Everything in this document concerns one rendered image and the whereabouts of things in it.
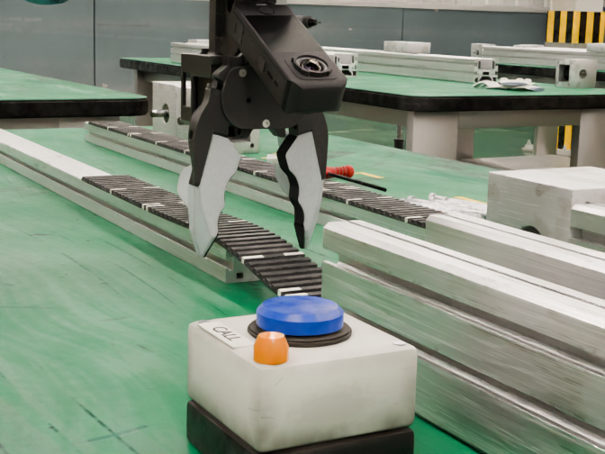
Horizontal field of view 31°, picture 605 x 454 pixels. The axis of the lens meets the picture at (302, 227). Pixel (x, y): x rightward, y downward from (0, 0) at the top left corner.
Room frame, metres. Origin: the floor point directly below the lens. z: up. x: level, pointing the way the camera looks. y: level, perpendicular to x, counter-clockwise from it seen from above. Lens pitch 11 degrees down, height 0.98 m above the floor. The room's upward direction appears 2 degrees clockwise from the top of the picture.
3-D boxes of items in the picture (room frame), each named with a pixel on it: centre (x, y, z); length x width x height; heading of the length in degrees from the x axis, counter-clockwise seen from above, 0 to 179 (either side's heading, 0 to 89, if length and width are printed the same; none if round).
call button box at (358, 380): (0.49, -0.01, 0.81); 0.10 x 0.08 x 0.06; 119
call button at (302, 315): (0.48, 0.00, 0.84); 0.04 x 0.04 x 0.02
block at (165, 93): (1.77, 0.20, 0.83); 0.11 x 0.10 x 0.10; 120
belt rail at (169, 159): (1.34, 0.11, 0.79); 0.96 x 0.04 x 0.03; 29
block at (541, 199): (0.78, -0.19, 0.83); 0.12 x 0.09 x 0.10; 119
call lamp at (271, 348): (0.44, 0.01, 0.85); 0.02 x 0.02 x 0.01
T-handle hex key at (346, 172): (1.32, -0.06, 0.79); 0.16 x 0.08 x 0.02; 27
